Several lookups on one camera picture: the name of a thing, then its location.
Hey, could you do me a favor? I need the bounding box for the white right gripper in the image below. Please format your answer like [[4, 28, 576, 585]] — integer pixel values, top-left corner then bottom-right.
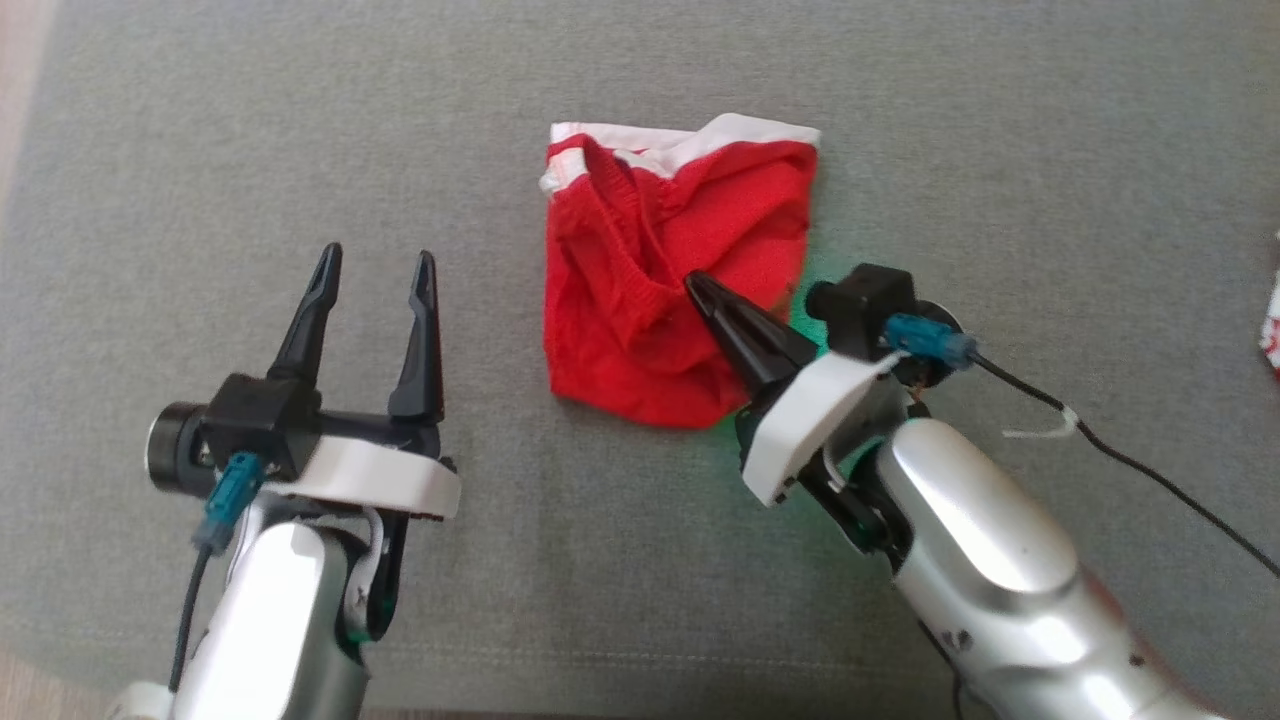
[[684, 270, 901, 508]]

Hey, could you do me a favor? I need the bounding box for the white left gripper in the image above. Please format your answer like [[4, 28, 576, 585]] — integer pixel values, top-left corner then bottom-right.
[[265, 243, 463, 521]]

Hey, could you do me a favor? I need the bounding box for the red garment with white stripes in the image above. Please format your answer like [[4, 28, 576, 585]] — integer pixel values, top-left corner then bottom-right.
[[540, 113, 823, 431], [1258, 230, 1280, 383]]

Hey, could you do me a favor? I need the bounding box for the grey sofa seat cushion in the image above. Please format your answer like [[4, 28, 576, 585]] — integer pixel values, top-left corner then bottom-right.
[[0, 0, 1280, 720]]

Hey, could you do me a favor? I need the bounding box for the black right cable teal plug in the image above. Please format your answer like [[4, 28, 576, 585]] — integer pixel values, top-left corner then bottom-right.
[[884, 312, 1280, 581]]

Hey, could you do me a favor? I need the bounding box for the black cable teal plug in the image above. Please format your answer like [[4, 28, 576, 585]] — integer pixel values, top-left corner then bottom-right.
[[884, 312, 1280, 581], [168, 452, 269, 697]]

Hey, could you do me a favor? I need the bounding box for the black left cable teal plug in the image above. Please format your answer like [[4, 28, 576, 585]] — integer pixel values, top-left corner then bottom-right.
[[168, 452, 269, 697]]

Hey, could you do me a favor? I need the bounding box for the white cable tie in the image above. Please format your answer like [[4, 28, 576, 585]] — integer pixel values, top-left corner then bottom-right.
[[1002, 404, 1082, 442]]

